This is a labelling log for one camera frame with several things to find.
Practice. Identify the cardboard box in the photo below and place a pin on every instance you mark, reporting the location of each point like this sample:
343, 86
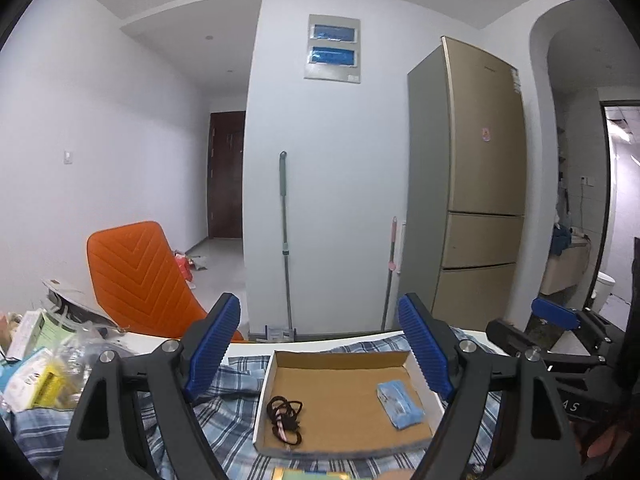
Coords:
340, 405

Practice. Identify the grey electrical panel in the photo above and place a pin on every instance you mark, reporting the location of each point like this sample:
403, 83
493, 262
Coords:
332, 47

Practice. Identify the orange chair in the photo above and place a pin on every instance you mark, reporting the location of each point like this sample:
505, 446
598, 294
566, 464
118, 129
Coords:
135, 275

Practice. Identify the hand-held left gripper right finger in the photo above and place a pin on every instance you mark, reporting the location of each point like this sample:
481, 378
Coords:
425, 350

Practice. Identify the yellow packet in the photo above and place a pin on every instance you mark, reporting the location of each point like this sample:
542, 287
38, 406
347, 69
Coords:
47, 385

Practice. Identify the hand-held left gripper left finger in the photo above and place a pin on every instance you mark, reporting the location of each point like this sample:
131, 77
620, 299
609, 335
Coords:
215, 345

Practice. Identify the white toilet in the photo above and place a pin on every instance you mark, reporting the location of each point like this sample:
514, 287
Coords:
605, 287

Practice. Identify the white plastic packaging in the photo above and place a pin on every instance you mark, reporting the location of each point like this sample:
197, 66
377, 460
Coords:
22, 380

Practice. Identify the gold refrigerator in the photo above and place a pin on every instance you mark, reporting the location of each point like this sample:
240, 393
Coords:
470, 185

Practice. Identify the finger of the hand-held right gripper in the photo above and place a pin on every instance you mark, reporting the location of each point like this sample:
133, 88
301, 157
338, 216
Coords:
555, 312
515, 340

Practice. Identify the beige sink counter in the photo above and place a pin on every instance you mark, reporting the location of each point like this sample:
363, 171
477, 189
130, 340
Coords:
562, 270

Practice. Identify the dark brown door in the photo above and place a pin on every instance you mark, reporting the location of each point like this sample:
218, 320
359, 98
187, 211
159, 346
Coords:
227, 175

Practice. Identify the blue hanging cloth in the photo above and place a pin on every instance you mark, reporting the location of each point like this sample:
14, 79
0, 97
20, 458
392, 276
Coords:
561, 240

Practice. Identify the blue plaid cloth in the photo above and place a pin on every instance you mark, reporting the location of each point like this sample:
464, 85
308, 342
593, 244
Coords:
235, 435

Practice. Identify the red bag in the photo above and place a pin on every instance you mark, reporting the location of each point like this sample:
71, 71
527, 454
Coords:
182, 265

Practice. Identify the blue wrapped packet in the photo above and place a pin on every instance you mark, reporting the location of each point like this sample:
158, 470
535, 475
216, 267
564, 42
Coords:
400, 402

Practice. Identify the yellow green box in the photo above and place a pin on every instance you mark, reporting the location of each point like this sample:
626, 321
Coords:
310, 474

